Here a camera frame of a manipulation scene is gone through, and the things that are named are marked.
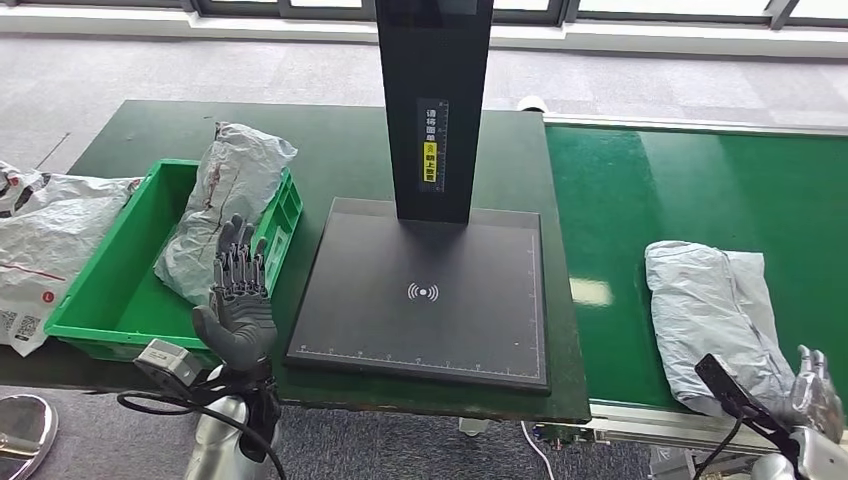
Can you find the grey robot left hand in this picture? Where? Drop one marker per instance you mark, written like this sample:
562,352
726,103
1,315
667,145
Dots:
242,324

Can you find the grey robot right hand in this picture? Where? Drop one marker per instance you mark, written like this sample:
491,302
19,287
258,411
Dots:
818,397

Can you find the grey parcel with red line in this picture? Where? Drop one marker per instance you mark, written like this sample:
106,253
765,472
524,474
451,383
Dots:
225,192

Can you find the plain grey parcel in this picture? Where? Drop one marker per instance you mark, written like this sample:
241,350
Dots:
709,318

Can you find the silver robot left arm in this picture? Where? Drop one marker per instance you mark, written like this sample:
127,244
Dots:
218,437

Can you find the black inbound scanner machine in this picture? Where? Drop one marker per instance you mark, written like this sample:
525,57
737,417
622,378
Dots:
430,311

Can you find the white parcel with QR label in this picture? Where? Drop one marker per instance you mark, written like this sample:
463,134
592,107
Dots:
46,232

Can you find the green conveyor belt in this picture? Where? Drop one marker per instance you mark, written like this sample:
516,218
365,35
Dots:
696,199

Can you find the green plastic crate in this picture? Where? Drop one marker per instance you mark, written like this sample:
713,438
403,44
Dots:
119,298

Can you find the dark green table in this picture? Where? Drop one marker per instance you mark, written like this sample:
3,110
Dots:
344,152

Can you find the white table foot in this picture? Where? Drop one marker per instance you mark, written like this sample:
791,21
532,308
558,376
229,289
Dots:
474,427

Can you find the yellow black scanner label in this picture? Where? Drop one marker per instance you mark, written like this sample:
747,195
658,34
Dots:
432,146

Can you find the white round object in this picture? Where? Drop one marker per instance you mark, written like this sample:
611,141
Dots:
532,104

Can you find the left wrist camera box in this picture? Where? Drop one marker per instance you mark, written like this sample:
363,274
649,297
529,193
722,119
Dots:
169,363

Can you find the aluminium conveyor frame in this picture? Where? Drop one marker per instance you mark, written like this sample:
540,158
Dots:
629,420

